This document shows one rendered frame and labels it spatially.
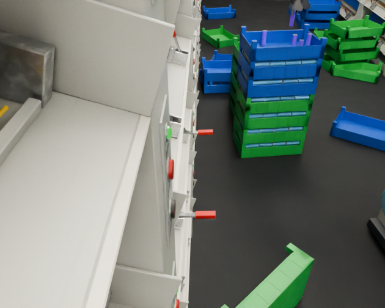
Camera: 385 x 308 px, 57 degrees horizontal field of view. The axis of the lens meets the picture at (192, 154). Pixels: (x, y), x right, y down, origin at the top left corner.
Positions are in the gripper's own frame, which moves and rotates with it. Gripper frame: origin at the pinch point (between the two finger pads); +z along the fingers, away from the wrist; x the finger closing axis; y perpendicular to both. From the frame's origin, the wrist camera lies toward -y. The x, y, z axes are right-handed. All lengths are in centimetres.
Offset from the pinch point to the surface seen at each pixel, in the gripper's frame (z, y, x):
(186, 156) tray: -3, 47, -88
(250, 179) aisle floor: 56, 33, -33
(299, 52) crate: 7.8, 16.0, -9.2
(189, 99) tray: -2, 29, -74
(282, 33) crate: 10.9, -1.2, 0.0
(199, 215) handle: -11, 64, -98
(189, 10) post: -24, 23, -74
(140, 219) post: -42, 75, -118
